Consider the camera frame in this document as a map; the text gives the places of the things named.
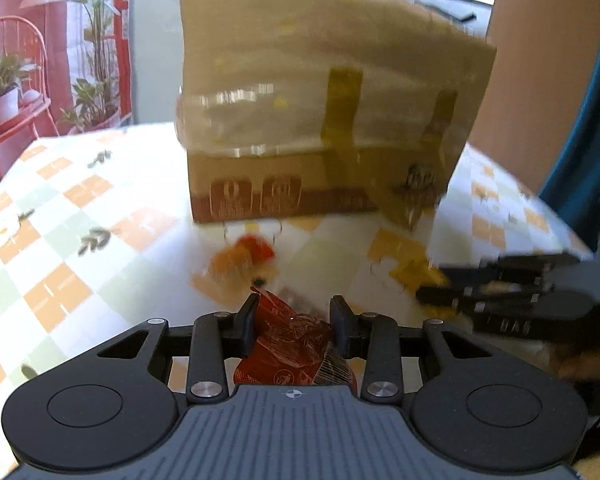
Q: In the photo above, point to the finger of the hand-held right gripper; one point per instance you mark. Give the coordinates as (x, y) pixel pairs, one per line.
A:
(460, 296)
(520, 265)

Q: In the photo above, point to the taped cardboard box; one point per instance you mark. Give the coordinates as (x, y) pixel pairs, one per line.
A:
(305, 95)

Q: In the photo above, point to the wooden door panel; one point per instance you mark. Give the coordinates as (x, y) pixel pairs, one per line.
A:
(540, 85)

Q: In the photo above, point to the wall poster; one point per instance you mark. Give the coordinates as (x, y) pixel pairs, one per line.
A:
(40, 60)

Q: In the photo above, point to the orange red snack packet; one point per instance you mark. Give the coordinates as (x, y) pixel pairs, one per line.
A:
(240, 256)

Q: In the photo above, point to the checkered floral tablecloth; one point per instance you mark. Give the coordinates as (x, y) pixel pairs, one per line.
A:
(105, 220)

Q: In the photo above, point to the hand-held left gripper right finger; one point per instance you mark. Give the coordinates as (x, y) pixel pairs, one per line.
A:
(341, 325)

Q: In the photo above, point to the teal curtain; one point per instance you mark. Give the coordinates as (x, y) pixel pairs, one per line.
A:
(590, 160)

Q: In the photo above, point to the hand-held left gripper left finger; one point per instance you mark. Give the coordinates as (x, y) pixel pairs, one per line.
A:
(249, 322)

